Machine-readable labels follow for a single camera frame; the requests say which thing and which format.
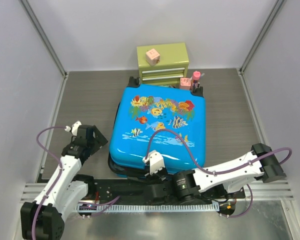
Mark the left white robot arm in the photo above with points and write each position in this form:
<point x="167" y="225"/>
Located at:
<point x="44" y="218"/>

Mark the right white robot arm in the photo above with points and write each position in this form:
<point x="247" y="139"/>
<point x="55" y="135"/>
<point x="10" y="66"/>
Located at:
<point x="190" y="187"/>

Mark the pink cube on table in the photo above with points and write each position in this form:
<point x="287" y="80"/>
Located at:
<point x="185" y="83"/>

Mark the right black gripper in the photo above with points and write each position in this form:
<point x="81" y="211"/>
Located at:
<point x="152" y="176"/>

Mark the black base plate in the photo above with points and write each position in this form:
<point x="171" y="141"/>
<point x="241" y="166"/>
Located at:
<point x="108" y="191"/>

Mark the pink cube on cabinet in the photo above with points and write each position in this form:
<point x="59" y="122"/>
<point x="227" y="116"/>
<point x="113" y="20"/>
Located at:
<point x="152" y="57"/>

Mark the blue fish-print suitcase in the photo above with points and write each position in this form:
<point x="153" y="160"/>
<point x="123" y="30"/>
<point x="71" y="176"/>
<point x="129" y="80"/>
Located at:
<point x="169" y="120"/>

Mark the aluminium rail frame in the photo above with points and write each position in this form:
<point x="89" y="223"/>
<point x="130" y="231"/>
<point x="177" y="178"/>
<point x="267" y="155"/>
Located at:
<point x="257" y="192"/>

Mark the green drawer cabinet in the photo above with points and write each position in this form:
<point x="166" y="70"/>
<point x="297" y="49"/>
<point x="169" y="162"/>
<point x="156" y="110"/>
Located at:
<point x="173" y="65"/>

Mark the pink capped bottle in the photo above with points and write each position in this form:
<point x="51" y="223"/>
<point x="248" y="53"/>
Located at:
<point x="195" y="79"/>

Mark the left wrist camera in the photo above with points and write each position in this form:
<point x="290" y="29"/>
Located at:
<point x="73" y="129"/>

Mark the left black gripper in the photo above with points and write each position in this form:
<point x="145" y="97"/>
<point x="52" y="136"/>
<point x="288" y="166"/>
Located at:
<point x="99" y="141"/>

